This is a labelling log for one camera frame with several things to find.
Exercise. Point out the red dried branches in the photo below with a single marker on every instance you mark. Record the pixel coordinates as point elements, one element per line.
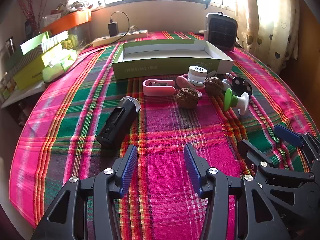
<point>26,5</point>

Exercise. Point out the black battery charger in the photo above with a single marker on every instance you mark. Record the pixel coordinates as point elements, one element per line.
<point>115,122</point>

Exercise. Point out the green and white spool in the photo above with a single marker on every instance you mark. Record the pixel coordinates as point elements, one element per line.
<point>228,100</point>

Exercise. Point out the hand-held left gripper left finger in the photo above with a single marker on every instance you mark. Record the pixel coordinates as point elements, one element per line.
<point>128,170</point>

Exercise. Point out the white plug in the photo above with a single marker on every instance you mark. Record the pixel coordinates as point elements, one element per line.
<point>133,28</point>

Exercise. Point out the brown walnut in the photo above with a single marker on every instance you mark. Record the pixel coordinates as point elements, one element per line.
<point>214,86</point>
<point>187,98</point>

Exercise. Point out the heart print curtain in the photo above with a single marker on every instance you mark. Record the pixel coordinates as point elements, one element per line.
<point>267,17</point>

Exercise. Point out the yellow-green packet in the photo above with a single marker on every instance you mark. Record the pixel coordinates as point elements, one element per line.
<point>70,42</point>

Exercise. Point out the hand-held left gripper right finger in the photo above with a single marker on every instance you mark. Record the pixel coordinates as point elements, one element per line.
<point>192,170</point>

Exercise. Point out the small white fan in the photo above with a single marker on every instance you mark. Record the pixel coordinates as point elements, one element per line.
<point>226,82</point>

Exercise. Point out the green cardboard box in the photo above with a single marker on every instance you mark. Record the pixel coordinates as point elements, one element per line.
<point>162,66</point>

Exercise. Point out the small white-lidded jar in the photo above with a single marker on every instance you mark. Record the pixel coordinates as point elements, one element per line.
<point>197,76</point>

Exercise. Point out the striped green box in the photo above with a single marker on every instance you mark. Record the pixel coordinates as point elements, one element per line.
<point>37,42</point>

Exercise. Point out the plaid tablecloth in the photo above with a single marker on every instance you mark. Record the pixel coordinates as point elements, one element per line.
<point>162,130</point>

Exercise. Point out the black window latch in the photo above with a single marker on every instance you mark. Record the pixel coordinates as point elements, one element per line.
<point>208,3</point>

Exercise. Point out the beige power strip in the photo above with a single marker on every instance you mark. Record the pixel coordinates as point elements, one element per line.
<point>120,37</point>

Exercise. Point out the yellow-green carton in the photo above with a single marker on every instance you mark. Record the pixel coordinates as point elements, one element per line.
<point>27,77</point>

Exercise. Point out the black power adapter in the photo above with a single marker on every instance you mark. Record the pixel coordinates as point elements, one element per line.
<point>113,29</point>

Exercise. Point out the black round disc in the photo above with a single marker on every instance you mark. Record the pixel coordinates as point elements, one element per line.
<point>240,83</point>

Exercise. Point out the grey space heater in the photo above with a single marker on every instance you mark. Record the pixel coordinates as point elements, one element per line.
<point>221,31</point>

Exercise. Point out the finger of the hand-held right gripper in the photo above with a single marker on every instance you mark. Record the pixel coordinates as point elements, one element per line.
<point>252,152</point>
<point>287,135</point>

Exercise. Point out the pile of packets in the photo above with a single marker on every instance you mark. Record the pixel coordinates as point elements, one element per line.
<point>70,6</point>

